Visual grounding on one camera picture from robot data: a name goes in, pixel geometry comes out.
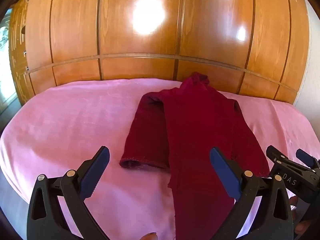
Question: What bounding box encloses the window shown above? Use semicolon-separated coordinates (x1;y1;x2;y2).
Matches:
0;7;18;105

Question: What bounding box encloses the person's right hand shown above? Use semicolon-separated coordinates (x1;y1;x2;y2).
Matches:
289;196;320;235

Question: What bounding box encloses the carved wooden panel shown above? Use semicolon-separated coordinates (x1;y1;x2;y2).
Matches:
9;2;34;105

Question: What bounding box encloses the wooden wardrobe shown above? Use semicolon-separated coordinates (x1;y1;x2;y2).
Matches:
24;0;312;105

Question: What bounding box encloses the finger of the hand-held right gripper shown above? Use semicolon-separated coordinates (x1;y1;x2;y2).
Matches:
266;145;291;166
296;148;320;168

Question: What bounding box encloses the maroon knitted sweater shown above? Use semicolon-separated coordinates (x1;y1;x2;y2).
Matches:
119;72;270;240

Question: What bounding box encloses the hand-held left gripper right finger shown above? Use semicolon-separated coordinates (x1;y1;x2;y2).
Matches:
209;147;294;240

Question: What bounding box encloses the pink blanket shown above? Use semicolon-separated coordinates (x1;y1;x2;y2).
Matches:
0;78;313;240

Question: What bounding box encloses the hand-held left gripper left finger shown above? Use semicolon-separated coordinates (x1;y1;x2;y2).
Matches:
26;145;110;240

